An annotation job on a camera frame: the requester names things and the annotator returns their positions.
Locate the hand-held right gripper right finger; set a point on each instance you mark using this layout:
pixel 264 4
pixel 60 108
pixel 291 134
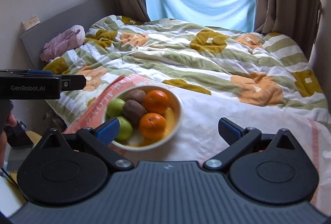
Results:
pixel 228 131

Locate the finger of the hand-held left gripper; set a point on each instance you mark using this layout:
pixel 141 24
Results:
pixel 38 72
pixel 76 82

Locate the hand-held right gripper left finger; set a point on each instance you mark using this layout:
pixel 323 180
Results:
pixel 110 129

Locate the green apple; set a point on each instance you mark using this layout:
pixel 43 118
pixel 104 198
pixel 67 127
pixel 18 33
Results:
pixel 116 108
pixel 126 127

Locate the kiwi with green sticker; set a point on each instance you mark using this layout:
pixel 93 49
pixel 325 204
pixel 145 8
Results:
pixel 134 111

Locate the brown kiwi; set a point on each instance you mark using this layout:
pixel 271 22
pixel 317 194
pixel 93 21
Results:
pixel 135 96

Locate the orange mandarin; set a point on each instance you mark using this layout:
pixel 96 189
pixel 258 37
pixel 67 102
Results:
pixel 152 125
pixel 156 102

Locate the yellow duck print bowl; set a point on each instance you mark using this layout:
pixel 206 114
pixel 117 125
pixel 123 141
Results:
pixel 175 110

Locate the white tablecloth with pink border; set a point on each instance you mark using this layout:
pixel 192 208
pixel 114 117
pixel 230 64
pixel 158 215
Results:
pixel 219 107

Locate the pink plush toy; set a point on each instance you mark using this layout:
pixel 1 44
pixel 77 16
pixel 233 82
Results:
pixel 64 41

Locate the black box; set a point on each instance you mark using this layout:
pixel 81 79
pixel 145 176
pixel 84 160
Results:
pixel 19 136

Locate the small card on headboard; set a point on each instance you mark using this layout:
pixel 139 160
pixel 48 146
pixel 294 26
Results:
pixel 30 23

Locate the yellow bag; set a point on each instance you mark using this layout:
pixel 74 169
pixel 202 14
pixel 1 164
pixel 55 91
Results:
pixel 35 137

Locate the grey bed headboard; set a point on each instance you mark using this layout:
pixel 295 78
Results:
pixel 59 19

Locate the green striped floral quilt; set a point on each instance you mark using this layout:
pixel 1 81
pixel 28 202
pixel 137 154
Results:
pixel 181 56

